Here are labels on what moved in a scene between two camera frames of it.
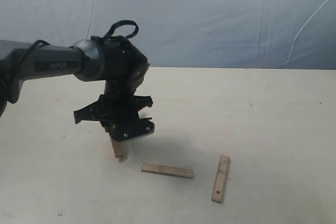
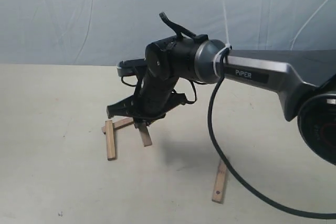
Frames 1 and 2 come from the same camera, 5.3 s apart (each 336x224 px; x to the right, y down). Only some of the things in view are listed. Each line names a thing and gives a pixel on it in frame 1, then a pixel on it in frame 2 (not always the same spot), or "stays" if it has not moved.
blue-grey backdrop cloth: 247,20 stays
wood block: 167,170 to 145,136
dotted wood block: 220,179 stays
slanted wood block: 118,147 to 110,140
